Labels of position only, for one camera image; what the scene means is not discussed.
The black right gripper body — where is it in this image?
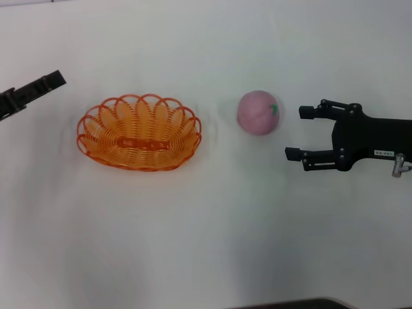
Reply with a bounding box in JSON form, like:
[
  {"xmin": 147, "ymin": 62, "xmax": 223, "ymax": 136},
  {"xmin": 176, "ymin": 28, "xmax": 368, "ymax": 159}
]
[{"xmin": 331, "ymin": 103, "xmax": 412, "ymax": 173}]

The pink toy peach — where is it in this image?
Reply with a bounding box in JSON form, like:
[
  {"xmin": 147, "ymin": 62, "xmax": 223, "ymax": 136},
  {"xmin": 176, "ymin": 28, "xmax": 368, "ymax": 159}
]
[{"xmin": 237, "ymin": 90, "xmax": 280, "ymax": 136}]

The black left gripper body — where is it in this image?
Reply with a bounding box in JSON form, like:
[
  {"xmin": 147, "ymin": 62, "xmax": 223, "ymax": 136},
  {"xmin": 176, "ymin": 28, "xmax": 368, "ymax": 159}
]
[{"xmin": 0, "ymin": 87, "xmax": 27, "ymax": 122}]

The orange wire basket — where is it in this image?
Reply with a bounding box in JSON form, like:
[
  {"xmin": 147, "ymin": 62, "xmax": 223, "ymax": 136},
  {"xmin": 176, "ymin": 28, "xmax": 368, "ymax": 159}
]
[{"xmin": 76, "ymin": 93, "xmax": 203, "ymax": 172}]

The silver elbow cable plug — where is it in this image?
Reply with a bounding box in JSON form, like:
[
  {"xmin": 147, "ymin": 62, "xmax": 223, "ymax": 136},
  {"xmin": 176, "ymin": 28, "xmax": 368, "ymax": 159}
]
[{"xmin": 391, "ymin": 153, "xmax": 412, "ymax": 178}]

